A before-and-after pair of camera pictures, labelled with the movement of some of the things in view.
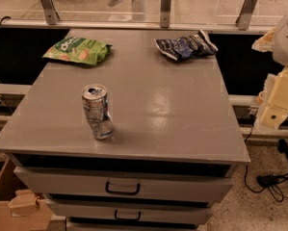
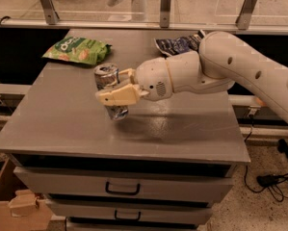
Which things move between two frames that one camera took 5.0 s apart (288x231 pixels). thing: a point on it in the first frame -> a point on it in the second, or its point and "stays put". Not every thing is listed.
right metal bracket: [244, 19] stays put
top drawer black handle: [122, 192] stays put
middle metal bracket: [166, 6] stays put
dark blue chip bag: [194, 45] stays put
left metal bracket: [51, 13] stays put
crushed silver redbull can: [97, 110] -> [107, 74]
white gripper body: [287, 41] -> [152, 77]
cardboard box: [14, 207] stays put
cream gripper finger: [279, 97] -> [125, 94]
